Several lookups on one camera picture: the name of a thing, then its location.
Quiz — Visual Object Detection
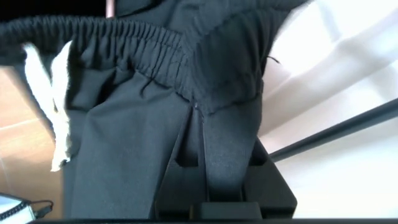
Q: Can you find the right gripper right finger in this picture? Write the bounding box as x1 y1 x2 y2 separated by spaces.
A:
241 138 298 219

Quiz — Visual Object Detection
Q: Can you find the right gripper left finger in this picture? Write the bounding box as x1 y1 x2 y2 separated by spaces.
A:
154 105 208 219

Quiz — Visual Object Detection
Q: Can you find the black garment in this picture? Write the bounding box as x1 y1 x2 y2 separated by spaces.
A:
0 0 312 220

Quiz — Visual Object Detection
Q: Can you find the black clothes rack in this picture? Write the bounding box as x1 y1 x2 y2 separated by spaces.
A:
269 98 398 163

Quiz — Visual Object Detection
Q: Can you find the beige curtain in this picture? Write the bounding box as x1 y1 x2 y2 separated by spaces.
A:
257 0 398 218

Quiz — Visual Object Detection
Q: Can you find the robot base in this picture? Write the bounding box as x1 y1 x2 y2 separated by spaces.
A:
0 192 54 223

